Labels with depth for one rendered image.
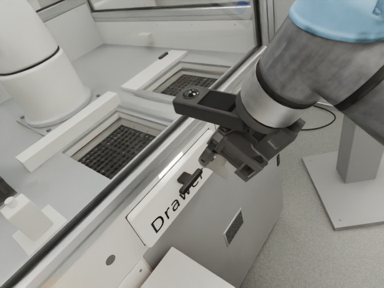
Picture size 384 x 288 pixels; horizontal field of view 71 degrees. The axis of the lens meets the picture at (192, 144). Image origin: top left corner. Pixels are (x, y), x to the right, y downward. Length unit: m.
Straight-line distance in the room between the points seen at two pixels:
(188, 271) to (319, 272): 0.91
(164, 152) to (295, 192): 1.22
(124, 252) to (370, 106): 0.51
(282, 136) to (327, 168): 1.45
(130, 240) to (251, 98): 0.41
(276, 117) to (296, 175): 1.49
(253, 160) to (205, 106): 0.09
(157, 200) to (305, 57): 0.43
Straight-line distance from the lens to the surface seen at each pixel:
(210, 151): 0.38
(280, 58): 0.26
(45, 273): 0.52
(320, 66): 0.25
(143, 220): 0.58
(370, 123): 0.27
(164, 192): 0.59
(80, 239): 0.52
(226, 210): 0.92
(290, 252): 1.50
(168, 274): 0.67
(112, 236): 0.57
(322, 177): 1.73
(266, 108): 0.29
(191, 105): 0.37
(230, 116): 0.34
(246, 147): 0.37
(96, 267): 0.58
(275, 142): 0.35
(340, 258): 1.51
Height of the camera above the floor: 1.34
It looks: 39 degrees down
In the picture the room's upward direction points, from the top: 18 degrees counter-clockwise
